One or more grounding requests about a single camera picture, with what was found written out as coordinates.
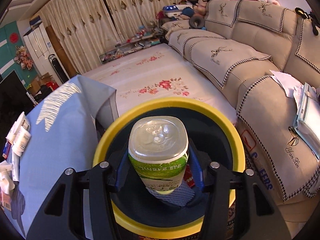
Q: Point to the white printed carton box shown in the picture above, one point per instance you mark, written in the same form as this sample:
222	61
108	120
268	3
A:
19	135

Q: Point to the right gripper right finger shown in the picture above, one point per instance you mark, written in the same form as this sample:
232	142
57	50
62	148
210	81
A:
256	214

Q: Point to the black neck pillow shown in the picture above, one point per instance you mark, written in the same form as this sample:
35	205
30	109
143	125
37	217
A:
196	22

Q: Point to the yellow rimmed dark trash bin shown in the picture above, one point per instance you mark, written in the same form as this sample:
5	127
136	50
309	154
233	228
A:
136	210

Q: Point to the white papers on sofa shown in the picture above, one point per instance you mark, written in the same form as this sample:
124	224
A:
288	83

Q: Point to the black television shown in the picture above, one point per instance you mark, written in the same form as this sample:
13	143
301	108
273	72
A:
14	100

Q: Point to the low shelf with clutter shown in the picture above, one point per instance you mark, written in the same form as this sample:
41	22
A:
130	47

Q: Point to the beige patterned curtains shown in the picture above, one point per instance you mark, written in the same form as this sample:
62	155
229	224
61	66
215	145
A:
88	28

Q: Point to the white refrigerator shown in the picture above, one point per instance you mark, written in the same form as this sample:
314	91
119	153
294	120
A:
40	47

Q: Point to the dried flower wall decoration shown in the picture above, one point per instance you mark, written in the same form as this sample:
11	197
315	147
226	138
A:
23	58

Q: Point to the beige sectional sofa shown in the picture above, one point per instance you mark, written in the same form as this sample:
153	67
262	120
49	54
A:
241	42

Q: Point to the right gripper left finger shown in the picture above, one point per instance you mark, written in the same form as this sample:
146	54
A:
61	215

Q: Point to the black tower fan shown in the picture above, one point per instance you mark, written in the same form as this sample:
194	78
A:
58	68

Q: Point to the white crumpled towel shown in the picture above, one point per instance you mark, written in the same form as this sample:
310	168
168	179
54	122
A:
6	182

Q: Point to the light blue document folder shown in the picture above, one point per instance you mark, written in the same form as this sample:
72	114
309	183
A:
306	122

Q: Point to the red wrapper in bin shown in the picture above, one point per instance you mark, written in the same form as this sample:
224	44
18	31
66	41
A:
188	177

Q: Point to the black plush toy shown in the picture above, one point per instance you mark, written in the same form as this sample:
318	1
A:
311	16

